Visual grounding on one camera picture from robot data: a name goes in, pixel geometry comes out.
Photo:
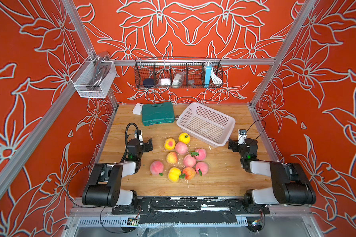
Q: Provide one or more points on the white plastic perforated basket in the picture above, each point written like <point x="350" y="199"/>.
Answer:
<point x="206" y="124"/>

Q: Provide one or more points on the clear plastic bag packet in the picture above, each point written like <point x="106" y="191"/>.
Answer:
<point x="178" y="80"/>

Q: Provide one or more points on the yellow peach red spot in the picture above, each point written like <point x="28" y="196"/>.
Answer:
<point x="170" y="144"/>

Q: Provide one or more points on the green plastic tool case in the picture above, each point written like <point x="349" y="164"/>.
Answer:
<point x="153" y="114"/>

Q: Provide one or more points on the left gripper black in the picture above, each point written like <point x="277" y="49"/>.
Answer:
<point x="145" y="148"/>

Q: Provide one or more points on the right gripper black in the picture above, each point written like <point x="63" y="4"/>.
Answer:
<point x="235" y="143"/>

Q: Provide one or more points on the yellow peach front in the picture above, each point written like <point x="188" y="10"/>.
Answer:
<point x="174" y="174"/>

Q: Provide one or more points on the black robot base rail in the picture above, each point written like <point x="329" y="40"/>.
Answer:
<point x="193" y="210"/>

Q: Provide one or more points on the pink peach with leaf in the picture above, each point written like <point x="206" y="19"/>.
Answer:
<point x="189" y="161"/>

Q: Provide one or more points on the black wire wall basket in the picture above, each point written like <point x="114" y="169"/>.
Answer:
<point x="168" y="67"/>

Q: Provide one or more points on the yellow orange peach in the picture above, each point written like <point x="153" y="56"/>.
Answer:
<point x="172" y="158"/>

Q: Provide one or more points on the yellow peach back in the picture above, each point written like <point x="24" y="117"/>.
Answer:
<point x="184" y="138"/>

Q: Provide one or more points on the small white box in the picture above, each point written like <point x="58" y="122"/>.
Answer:
<point x="137" y="110"/>

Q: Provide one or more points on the orange red peach front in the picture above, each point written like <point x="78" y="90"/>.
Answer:
<point x="188" y="173"/>

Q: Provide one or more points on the white mesh wall basket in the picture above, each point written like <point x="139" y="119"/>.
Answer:
<point x="85" y="74"/>

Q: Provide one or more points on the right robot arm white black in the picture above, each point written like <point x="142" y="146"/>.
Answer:
<point x="290" y="184"/>

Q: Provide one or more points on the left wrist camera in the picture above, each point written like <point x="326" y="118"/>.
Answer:
<point x="138" y="135"/>

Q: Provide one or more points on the light blue box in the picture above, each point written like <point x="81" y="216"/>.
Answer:
<point x="208" y="70"/>

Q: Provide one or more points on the dark round container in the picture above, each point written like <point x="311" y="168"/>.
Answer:
<point x="148" y="83"/>

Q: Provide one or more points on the white packet in basket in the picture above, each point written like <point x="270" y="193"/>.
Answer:
<point x="164" y="82"/>

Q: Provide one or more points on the metal tongs in basket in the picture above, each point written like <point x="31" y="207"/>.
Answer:
<point x="101" y="70"/>

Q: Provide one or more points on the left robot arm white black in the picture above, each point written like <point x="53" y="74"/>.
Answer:
<point x="104" y="184"/>

